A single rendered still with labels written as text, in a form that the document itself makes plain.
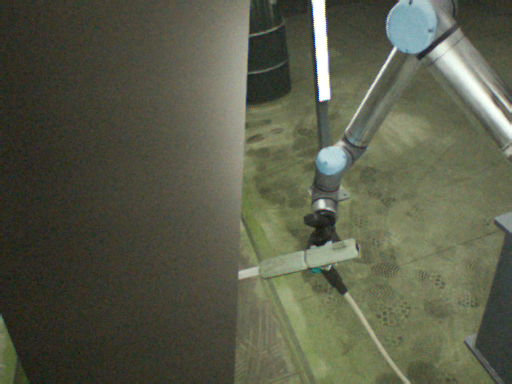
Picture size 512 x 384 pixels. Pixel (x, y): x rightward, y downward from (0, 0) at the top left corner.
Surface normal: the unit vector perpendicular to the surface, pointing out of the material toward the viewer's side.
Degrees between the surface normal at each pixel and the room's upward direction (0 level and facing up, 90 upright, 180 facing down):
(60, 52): 90
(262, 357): 0
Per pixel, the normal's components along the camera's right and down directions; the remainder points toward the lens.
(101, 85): 0.32, 0.52
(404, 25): -0.70, 0.43
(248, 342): -0.14, -0.80
